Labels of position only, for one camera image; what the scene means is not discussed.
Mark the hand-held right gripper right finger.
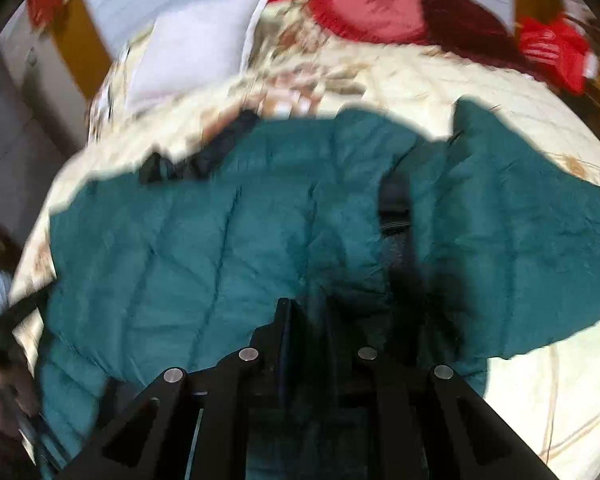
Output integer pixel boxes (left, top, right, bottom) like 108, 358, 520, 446
325, 300, 561, 480

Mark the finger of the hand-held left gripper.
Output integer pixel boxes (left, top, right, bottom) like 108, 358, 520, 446
5, 291, 52, 326

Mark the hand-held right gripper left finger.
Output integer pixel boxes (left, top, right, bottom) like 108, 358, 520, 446
55, 298, 303, 480

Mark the green down jacket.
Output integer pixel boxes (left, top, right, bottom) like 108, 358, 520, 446
32, 97, 600, 480

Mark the person's left hand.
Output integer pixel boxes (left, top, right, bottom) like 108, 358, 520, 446
0, 357, 43, 443

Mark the floral checked bed sheet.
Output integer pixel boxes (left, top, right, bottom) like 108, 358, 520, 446
10, 0, 600, 480

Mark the grey refrigerator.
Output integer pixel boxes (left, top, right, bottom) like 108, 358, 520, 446
0, 45, 81, 241

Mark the white pillow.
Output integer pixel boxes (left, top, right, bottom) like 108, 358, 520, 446
124, 0, 272, 113

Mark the dark red velvet cushion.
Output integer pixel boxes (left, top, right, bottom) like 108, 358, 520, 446
419, 0, 537, 72

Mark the red shopping bag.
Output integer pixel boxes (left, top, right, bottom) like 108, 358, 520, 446
516, 14, 595, 95

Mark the red heart cushion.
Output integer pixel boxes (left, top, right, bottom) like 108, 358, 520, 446
306, 0, 431, 45

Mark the red tassel wall decoration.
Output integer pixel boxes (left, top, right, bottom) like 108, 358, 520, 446
26, 0, 67, 30

